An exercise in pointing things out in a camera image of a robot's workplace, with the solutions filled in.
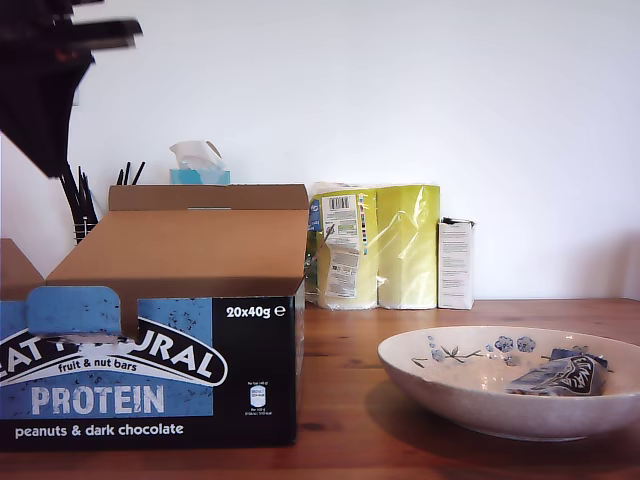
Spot blue snack bar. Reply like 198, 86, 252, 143
504, 348, 615, 397

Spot blue tissue box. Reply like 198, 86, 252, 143
168, 168, 232, 186

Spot snack bar carton box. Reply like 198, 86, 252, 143
0, 183, 310, 452

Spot small white carton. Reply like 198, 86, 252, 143
437, 217, 477, 310

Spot white plate blue flowers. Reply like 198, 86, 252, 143
377, 325, 640, 441

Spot white tissue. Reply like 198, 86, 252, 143
168, 140, 226, 171

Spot yellow paper towel pack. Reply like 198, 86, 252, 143
305, 180, 442, 311

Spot chrome wire utensil holder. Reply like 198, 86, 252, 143
71, 213, 101, 250

